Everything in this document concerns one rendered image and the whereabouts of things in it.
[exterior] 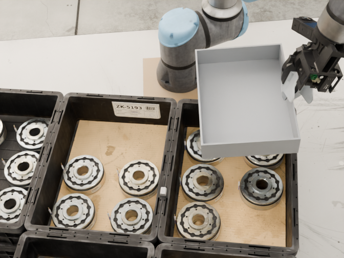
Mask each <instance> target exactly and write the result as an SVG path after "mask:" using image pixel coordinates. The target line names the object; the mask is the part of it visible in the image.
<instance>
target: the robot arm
mask: <svg viewBox="0 0 344 258"><path fill-rule="evenodd" d="M254 1H258V0H202V8H201V9H199V10H196V11H194V10H192V9H189V8H185V9H183V8H175V9H172V10H170V11H168V12H167V13H165V14H164V15H163V17H162V18H161V20H160V22H159V31H158V39H159V44H160V55H161V58H160V61H159V63H158V66H157V71H156V73H157V81H158V83H159V85H160V86H161V87H163V88H164V89H166V90H167V91H170V92H173V93H187V92H190V91H193V90H194V89H196V88H197V71H196V55H195V50H197V49H208V48H211V47H213V46H216V45H219V44H222V43H224V42H227V41H230V40H235V39H236V38H238V37H240V36H242V35H243V34H244V33H245V32H246V31H247V28H248V24H249V16H248V15H247V13H248V10H247V7H246V5H245V3H244V2H247V3H251V2H254ZM291 29H292V30H293V31H295V32H297V33H298V34H300V35H302V36H303V37H305V38H307V39H308V40H310V41H309V42H308V43H307V45H306V44H302V46H300V47H298V48H296V51H295V52H294V53H293V54H292V55H289V57H288V59H287V60H286V61H285V62H284V64H283V66H282V71H281V94H282V97H283V100H286V99H287V98H288V100H289V101H290V102H293V100H294V99H296V98H297V97H299V96H300V95H302V96H303V98H304V99H305V101H306V102H307V103H308V104H310V103H311V102H312V101H313V89H317V91H318V92H326V91H327V90H329V93H332V91H333V90H334V88H335V87H336V86H337V84H338V83H339V81H340V80H341V78H342V77H343V74H342V71H341V69H340V66H339V64H338V62H339V60H340V59H341V58H344V0H329V2H328V3H327V5H326V6H325V8H324V10H323V12H322V13H321V15H320V17H319V19H318V21H315V20H313V19H312V18H309V17H304V16H300V17H299V18H295V17H294V18H293V22H292V27H291ZM311 41H312V42H311ZM336 77H337V78H338V80H337V81H336V83H335V84H334V85H333V87H332V85H331V84H332V82H333V81H334V80H335V78H336Z"/></svg>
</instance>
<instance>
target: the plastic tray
mask: <svg viewBox="0 0 344 258"><path fill-rule="evenodd" d="M195 55H196V71H197V87H198V103H199V119H200V136H201V151H202V159H208V158H225V157H241V156H258V155H274V154H291V153H298V150H299V145H300V140H301V138H300V133H299V128H298V123H297V117H296V112H295V107H294V102H290V101H289V100H288V98H287V99H286V100H283V97H282V94H281V71H282V66H283V64H284V62H285V57H284V52H283V46H282V43H280V44H266V45H252V46H238V47H224V48H211V49H197V50H195Z"/></svg>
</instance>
